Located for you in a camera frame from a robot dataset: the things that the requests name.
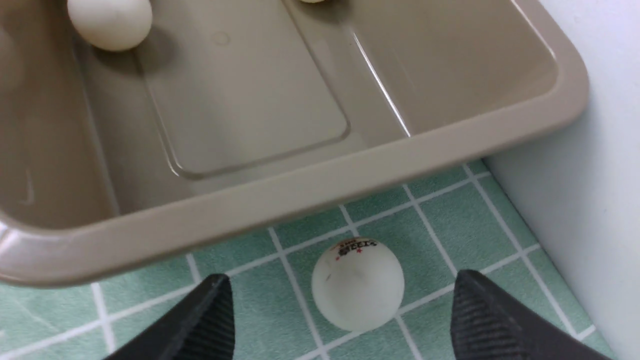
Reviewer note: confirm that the green checkered tablecloth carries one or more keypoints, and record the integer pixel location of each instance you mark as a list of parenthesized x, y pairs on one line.
[(436, 226)]

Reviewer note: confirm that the plain white ball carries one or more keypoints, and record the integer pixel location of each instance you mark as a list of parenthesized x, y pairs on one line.
[(111, 25)]

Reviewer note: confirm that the white ball with logo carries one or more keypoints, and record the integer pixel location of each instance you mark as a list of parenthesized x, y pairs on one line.
[(358, 284)]

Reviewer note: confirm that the brown plastic bin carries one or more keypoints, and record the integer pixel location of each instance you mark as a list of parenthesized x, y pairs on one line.
[(235, 114)]

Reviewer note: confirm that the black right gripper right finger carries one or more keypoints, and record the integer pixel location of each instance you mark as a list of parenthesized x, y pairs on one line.
[(487, 323)]

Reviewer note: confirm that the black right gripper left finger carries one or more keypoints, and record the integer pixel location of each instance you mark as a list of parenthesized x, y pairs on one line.
[(199, 327)]

